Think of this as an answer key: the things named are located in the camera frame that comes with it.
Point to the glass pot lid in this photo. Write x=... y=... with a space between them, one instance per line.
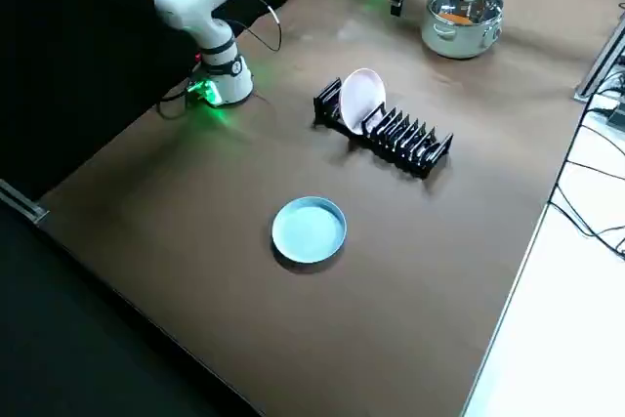
x=488 y=2

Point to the orange corn cob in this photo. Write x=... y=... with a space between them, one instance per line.
x=456 y=19

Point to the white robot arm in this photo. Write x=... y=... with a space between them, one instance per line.
x=195 y=2

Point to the pale green steel pot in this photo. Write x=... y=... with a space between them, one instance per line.
x=454 y=43

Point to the pale pink plate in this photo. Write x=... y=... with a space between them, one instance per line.
x=361 y=99

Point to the light blue plate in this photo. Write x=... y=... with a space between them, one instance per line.
x=307 y=229

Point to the black dish rack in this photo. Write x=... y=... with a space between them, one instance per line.
x=415 y=158

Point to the black desk device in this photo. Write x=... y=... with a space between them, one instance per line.
x=617 y=119

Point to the aluminium frame profile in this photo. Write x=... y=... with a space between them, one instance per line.
x=29 y=209
x=598 y=65

